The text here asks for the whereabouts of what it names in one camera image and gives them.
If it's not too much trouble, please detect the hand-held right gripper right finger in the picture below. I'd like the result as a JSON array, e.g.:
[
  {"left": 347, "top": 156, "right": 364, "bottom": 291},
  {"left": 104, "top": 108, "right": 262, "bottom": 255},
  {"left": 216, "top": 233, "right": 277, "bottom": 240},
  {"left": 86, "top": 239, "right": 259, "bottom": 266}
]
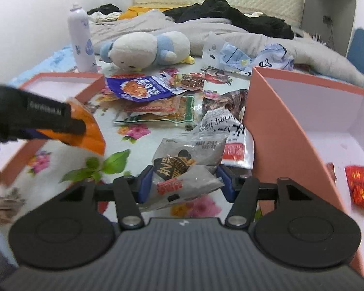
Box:
[{"left": 217, "top": 165, "right": 305, "bottom": 228}]

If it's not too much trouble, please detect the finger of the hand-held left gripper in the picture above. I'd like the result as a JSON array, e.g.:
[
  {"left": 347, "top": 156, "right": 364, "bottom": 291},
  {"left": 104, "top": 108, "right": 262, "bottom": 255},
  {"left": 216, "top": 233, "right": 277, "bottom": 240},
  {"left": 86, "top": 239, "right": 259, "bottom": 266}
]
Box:
[{"left": 26, "top": 119, "right": 86, "bottom": 140}]

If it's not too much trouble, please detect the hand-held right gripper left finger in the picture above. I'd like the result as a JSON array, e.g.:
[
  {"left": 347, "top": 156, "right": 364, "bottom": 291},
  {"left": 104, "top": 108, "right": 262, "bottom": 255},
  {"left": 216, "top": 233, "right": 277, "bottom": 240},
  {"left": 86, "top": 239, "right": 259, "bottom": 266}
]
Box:
[{"left": 60, "top": 166, "right": 155, "bottom": 230}]

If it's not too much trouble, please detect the orange snack packet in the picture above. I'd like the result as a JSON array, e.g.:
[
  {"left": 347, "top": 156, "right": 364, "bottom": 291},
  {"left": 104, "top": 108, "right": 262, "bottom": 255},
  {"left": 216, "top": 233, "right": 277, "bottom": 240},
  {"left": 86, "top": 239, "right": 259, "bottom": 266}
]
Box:
[{"left": 33, "top": 96, "right": 107, "bottom": 156}]

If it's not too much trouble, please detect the grey snack packet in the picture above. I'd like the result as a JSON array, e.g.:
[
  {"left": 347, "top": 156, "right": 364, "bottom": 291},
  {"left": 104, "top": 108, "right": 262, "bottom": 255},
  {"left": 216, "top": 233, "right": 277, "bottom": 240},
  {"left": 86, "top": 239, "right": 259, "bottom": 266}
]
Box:
[{"left": 144, "top": 136, "right": 229, "bottom": 213}]

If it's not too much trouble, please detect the pink cardboard box lid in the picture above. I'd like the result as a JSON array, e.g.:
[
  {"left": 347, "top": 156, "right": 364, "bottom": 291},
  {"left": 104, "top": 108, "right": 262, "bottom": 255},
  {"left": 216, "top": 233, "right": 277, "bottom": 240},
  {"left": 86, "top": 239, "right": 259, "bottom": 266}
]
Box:
[{"left": 0, "top": 72, "right": 106, "bottom": 187}]

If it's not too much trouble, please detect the pink cardboard box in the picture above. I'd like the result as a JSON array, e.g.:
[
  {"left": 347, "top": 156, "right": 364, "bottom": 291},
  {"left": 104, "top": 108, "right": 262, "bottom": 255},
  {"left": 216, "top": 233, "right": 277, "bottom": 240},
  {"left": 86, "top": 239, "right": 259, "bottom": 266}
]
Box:
[{"left": 247, "top": 66, "right": 364, "bottom": 281}]

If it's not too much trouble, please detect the red packet of brown sticks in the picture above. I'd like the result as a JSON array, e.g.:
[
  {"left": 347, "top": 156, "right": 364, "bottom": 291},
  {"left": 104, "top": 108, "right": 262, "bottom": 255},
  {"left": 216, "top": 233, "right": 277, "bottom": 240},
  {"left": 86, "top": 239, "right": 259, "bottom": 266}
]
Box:
[{"left": 171, "top": 72, "right": 206, "bottom": 92}]

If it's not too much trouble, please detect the white snack packet red label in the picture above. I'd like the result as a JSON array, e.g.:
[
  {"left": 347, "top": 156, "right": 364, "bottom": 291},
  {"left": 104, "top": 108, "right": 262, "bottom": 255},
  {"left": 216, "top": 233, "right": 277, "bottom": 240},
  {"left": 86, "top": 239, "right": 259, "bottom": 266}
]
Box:
[{"left": 189, "top": 108, "right": 255, "bottom": 170}]

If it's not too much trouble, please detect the purple snack packet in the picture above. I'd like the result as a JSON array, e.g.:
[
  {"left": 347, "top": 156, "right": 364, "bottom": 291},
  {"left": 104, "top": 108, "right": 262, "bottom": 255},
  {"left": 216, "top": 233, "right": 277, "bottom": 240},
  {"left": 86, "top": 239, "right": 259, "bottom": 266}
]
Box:
[{"left": 106, "top": 75, "right": 184, "bottom": 103}]

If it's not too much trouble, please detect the green-edged snack packet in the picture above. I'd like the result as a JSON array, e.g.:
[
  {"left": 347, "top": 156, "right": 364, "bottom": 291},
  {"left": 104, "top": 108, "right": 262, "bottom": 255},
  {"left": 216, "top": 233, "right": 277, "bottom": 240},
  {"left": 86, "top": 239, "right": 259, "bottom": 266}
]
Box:
[{"left": 113, "top": 95, "right": 195, "bottom": 127}]

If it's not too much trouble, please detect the dark brown snack packet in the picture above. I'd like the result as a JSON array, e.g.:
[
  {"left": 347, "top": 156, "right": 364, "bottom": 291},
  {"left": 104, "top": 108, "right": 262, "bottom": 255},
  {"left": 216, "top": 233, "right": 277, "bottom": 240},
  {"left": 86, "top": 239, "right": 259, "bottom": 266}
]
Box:
[{"left": 202, "top": 89, "right": 249, "bottom": 120}]

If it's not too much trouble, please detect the white spray bottle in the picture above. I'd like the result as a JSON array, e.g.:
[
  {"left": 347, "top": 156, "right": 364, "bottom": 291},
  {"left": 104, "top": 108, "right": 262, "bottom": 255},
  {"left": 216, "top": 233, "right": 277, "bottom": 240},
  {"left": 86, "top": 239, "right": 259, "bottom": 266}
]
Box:
[{"left": 67, "top": 2, "right": 98, "bottom": 73}]

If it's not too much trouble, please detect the white and blue plush toy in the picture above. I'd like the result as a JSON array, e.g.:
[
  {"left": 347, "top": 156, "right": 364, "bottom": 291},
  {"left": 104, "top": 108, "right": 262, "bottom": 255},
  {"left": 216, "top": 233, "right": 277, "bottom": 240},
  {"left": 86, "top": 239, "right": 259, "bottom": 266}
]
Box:
[{"left": 99, "top": 32, "right": 195, "bottom": 73}]

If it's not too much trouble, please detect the small pile of dark clothes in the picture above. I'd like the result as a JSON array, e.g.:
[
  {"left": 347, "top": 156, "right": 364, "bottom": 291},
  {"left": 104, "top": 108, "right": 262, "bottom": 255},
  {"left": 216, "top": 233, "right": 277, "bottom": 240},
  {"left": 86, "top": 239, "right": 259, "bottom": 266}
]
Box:
[{"left": 87, "top": 3, "right": 122, "bottom": 16}]

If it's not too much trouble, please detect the yellow cloth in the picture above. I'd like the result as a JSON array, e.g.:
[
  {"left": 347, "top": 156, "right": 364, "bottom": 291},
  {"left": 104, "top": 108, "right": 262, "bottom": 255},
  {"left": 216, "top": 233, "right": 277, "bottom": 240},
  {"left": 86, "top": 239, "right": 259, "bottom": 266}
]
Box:
[{"left": 118, "top": 4, "right": 176, "bottom": 21}]

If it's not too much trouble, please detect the crumpled light blue bag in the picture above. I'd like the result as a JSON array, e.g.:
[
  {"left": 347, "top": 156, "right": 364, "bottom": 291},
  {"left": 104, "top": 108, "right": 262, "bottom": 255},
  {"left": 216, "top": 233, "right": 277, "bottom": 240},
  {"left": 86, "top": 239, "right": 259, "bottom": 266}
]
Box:
[{"left": 201, "top": 33, "right": 295, "bottom": 77}]

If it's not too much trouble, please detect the shiny red snack packet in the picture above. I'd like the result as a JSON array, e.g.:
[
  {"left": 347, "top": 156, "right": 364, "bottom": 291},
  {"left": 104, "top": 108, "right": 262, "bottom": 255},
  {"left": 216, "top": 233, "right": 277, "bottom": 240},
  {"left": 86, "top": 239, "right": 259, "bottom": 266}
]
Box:
[{"left": 344, "top": 165, "right": 364, "bottom": 210}]

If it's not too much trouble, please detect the grey blanket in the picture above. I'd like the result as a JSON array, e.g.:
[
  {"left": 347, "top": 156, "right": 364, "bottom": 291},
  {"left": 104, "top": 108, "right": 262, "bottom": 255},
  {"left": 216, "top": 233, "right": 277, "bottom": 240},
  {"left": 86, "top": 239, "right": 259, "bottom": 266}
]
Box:
[{"left": 88, "top": 8, "right": 364, "bottom": 91}]

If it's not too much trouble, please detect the black clothing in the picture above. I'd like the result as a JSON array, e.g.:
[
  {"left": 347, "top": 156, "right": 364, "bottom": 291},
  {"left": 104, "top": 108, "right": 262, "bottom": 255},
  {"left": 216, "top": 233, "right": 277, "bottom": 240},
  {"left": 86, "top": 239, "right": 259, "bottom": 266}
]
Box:
[{"left": 163, "top": 0, "right": 295, "bottom": 40}]

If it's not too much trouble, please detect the blue chair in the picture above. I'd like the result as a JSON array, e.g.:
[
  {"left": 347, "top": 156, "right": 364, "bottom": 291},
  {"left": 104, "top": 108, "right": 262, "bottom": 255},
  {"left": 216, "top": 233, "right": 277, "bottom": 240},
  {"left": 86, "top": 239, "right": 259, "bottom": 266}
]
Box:
[{"left": 346, "top": 27, "right": 364, "bottom": 69}]

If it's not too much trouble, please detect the white desk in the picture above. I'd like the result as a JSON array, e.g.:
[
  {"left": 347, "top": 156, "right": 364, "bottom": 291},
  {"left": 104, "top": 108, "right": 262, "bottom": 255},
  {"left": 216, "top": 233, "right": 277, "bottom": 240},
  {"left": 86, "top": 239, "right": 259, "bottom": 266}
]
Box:
[{"left": 300, "top": 0, "right": 364, "bottom": 57}]

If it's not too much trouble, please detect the black charger cable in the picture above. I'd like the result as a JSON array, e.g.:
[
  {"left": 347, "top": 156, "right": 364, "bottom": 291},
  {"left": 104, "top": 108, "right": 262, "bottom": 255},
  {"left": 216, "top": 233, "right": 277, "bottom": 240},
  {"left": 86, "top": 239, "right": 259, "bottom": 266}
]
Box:
[{"left": 323, "top": 15, "right": 335, "bottom": 47}]

